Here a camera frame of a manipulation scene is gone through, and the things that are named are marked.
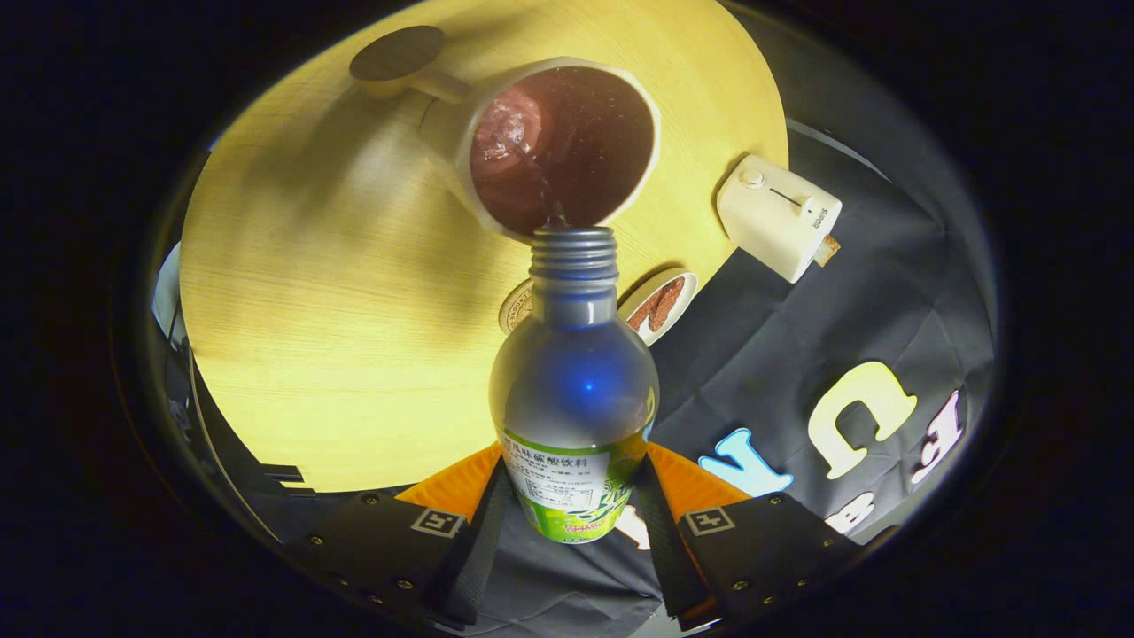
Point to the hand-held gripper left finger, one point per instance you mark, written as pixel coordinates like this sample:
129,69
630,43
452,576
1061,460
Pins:
483,540

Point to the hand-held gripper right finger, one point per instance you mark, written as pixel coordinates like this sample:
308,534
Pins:
663,540

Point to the silver bottle with green label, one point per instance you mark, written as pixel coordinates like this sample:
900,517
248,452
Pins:
576,390

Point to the round cork coaster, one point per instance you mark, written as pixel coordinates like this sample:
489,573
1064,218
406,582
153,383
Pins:
516,307

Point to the white round plate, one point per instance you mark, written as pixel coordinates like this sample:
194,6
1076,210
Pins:
687,288

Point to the light wooden table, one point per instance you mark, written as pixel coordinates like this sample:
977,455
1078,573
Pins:
337,310

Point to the toast slice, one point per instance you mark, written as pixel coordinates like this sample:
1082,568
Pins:
827,251

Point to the white toaster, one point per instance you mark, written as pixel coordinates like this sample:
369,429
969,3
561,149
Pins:
771,213

